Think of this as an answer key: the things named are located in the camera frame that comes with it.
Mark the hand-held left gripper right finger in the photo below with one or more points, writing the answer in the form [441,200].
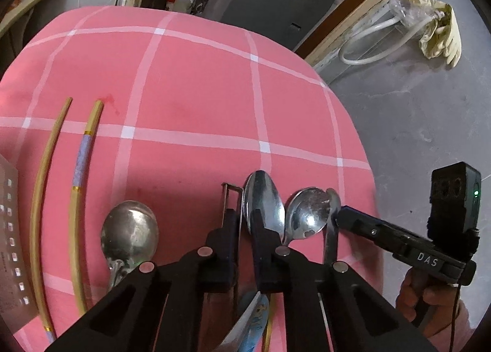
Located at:
[259,260]

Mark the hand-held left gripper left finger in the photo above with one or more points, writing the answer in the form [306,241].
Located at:
[227,254]

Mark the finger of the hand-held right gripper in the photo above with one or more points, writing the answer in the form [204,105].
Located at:
[364,227]

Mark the slim metal spoon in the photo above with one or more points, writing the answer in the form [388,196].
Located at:
[330,244]

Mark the shiny round metal spoon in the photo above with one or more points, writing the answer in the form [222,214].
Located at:
[307,213]

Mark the shiny oval metal spoon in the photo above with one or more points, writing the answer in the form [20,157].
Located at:
[264,198]

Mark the perforated pink utensil holder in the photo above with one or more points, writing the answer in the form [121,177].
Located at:
[9,244]

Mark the person's right forearm pink sleeve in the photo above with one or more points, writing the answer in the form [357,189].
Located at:
[448,331]

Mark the person's right hand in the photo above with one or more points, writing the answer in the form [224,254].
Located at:
[441,304]

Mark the large dull metal spoon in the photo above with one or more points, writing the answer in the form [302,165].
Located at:
[128,233]

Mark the pink checked tablecloth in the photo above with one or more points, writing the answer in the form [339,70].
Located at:
[191,106]

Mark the yellow rubber gloves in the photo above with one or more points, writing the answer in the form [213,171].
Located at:
[441,33]

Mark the wooden chopstick blue patterned band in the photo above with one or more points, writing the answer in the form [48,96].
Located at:
[36,190]
[82,160]

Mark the grey metal cabinet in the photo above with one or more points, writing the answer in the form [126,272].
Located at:
[268,2]

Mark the pale wooden plank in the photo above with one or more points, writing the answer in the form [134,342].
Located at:
[34,0]

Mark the wooden door frame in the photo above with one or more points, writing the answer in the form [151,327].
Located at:
[345,18]

